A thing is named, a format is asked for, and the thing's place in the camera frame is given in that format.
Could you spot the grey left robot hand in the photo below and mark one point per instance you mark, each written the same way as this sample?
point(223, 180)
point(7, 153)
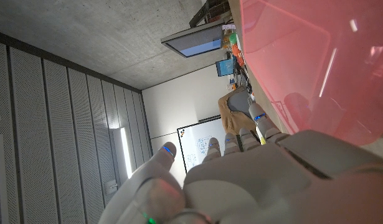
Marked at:
point(256, 183)

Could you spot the pink clamshell container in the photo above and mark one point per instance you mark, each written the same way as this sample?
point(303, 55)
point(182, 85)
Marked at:
point(319, 62)

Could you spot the brown jacket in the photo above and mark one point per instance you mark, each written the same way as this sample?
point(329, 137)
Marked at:
point(233, 123)

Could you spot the whiteboard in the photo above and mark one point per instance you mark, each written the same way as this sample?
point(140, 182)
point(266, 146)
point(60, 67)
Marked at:
point(194, 143)

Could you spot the grey office chair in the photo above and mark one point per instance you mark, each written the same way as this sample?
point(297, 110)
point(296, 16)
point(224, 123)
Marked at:
point(239, 102)

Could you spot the laptop with blue screen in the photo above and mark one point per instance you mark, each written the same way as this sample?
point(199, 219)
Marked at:
point(225, 67)

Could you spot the black computer monitor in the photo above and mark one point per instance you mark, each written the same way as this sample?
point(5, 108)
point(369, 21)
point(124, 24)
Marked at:
point(197, 42)

